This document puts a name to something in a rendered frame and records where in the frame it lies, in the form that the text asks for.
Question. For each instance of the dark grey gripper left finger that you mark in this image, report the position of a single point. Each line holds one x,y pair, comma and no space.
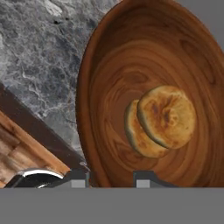
78,177

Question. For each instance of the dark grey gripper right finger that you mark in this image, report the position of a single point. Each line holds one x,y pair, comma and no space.
143,176

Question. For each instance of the round toasted flat bread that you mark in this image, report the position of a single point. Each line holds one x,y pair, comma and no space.
166,116

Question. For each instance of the dark brown counter cabinet front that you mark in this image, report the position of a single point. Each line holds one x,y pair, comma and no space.
35,125

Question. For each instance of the brown wooden bowl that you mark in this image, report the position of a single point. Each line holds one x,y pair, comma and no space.
116,73

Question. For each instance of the black round object chrome rim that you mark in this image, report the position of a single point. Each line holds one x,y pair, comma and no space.
32,177

